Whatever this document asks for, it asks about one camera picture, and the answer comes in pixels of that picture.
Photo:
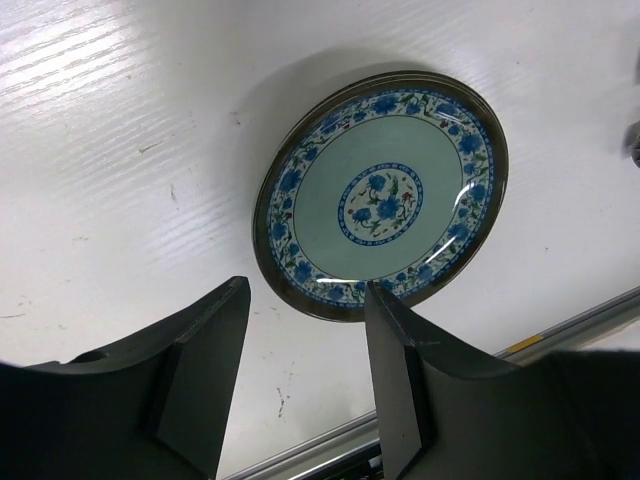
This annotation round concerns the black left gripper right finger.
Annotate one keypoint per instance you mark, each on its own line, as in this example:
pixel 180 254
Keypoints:
pixel 447 410

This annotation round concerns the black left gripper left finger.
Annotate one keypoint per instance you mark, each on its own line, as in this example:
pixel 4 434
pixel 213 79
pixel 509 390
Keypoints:
pixel 153 405

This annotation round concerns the aluminium table edge rail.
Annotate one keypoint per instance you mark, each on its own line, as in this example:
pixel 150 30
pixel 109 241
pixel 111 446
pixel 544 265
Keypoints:
pixel 352 451

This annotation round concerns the grey wire dish rack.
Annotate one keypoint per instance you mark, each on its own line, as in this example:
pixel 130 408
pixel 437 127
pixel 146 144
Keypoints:
pixel 631 143

